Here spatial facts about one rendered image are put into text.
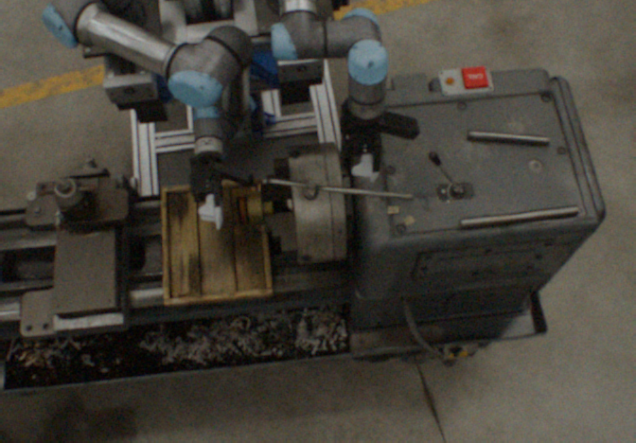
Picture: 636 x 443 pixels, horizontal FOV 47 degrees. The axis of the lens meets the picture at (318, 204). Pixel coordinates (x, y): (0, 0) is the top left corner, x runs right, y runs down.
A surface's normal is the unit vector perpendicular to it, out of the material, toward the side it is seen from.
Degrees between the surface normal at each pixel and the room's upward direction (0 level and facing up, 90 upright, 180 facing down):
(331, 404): 0
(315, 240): 60
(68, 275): 0
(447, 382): 0
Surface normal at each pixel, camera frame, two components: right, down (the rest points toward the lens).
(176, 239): 0.00, -0.41
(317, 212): 0.06, 0.15
